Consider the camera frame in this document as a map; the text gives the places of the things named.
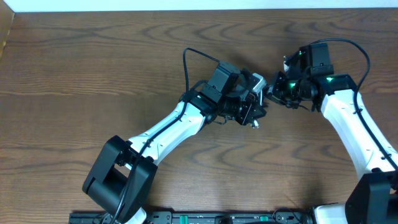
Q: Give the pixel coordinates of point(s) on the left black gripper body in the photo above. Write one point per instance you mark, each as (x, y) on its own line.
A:
(232, 108)

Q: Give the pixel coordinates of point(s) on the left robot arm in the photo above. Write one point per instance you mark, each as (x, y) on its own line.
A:
(123, 173)

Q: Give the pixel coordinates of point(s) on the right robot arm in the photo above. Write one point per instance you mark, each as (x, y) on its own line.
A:
(308, 75)

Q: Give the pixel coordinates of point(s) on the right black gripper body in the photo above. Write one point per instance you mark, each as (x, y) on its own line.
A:
(288, 91)

